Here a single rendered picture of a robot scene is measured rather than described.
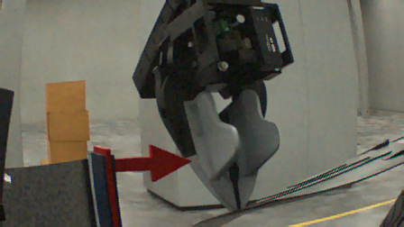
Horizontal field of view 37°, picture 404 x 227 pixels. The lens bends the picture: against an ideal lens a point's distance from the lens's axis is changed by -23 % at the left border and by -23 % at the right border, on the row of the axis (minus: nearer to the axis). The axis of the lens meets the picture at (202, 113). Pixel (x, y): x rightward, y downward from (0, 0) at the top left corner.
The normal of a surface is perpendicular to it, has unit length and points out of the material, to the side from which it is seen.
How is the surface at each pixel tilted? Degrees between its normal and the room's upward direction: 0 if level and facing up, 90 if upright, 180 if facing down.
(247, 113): 86
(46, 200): 90
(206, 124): 93
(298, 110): 90
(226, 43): 73
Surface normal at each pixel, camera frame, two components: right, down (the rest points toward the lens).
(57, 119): 0.29, 0.04
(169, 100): 0.49, -0.12
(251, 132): -0.85, -0.02
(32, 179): 0.81, 0.01
